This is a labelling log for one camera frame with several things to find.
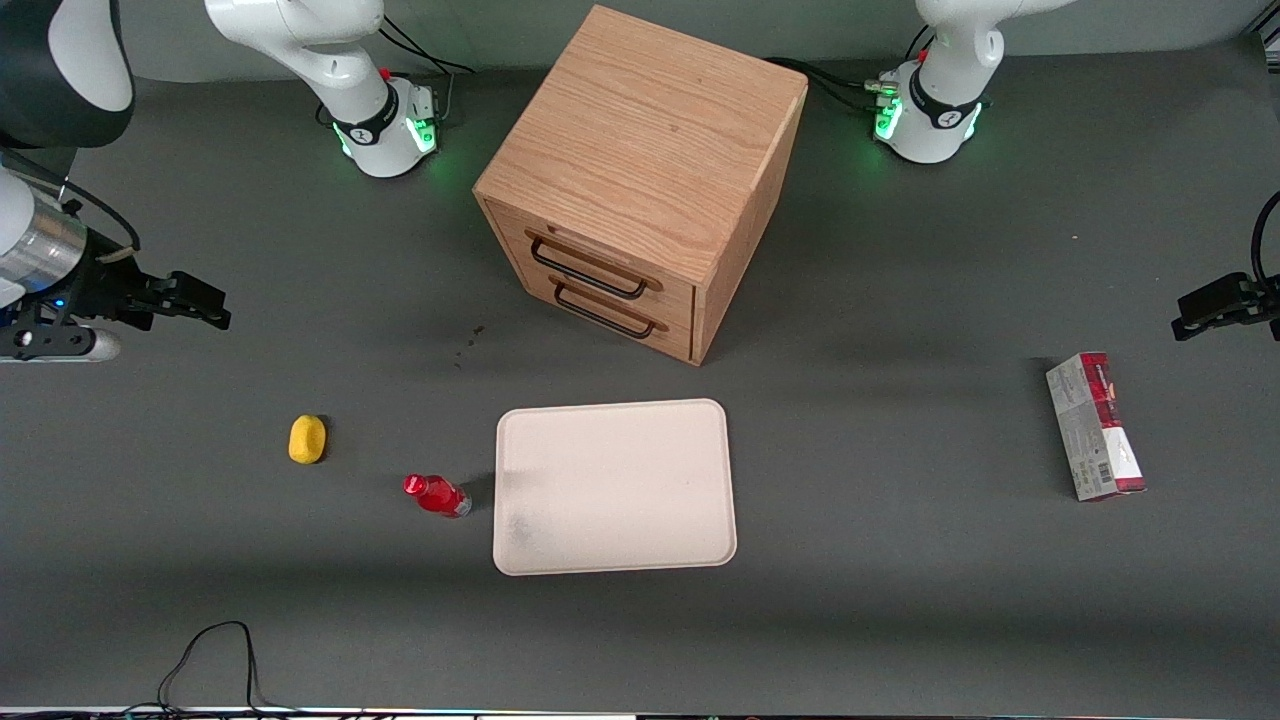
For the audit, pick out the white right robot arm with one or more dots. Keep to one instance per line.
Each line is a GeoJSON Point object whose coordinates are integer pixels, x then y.
{"type": "Point", "coordinates": [300, 40]}

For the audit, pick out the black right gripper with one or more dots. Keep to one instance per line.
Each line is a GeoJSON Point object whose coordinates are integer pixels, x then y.
{"type": "Point", "coordinates": [104, 283]}

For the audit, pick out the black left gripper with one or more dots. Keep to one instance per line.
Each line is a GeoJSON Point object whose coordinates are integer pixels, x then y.
{"type": "Point", "coordinates": [1243, 300]}

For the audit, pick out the wooden drawer cabinet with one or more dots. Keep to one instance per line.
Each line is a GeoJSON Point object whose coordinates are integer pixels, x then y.
{"type": "Point", "coordinates": [640, 140]}

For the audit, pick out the red grey carton box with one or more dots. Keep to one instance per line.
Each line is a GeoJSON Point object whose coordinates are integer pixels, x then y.
{"type": "Point", "coordinates": [1095, 425]}

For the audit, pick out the yellow sponge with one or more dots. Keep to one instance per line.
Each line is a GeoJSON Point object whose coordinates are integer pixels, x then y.
{"type": "Point", "coordinates": [307, 440]}

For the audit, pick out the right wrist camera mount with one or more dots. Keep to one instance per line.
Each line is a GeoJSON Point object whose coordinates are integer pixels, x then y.
{"type": "Point", "coordinates": [60, 345]}

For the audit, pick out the red coke bottle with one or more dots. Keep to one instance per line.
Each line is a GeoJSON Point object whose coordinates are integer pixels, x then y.
{"type": "Point", "coordinates": [440, 497]}

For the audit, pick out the beige plastic tray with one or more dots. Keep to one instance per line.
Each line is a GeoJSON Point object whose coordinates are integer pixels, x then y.
{"type": "Point", "coordinates": [615, 485]}

